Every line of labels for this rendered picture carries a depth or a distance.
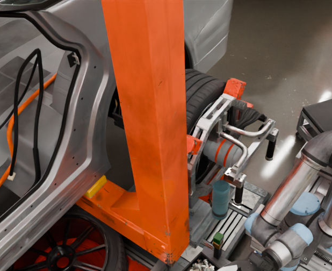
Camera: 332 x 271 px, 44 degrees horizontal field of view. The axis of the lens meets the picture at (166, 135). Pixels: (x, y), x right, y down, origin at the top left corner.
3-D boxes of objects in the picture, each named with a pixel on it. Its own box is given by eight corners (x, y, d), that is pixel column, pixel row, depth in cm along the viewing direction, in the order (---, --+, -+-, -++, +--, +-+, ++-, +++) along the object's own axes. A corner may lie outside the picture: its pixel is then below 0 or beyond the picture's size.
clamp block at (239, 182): (228, 173, 191) (229, 165, 187) (245, 181, 187) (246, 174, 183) (223, 180, 188) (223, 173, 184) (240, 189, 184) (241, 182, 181)
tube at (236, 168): (219, 133, 198) (219, 117, 191) (254, 149, 190) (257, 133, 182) (199, 156, 189) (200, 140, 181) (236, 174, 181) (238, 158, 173)
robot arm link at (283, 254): (292, 251, 124) (272, 235, 129) (282, 260, 122) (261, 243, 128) (290, 265, 129) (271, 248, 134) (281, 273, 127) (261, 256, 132)
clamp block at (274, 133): (261, 129, 209) (262, 122, 205) (278, 136, 205) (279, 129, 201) (257, 135, 206) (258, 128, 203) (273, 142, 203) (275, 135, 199)
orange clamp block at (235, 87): (227, 94, 207) (233, 77, 204) (240, 100, 203) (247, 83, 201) (222, 94, 201) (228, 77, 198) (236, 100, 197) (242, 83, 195)
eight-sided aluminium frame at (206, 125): (232, 146, 245) (238, 75, 206) (242, 151, 242) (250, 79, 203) (181, 210, 216) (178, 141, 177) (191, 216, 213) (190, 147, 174)
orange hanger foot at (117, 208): (93, 184, 239) (81, 144, 214) (165, 228, 216) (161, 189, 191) (73, 204, 230) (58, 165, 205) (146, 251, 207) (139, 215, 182)
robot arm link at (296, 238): (311, 246, 134) (317, 233, 128) (289, 266, 130) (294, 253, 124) (293, 230, 139) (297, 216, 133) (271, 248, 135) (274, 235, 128)
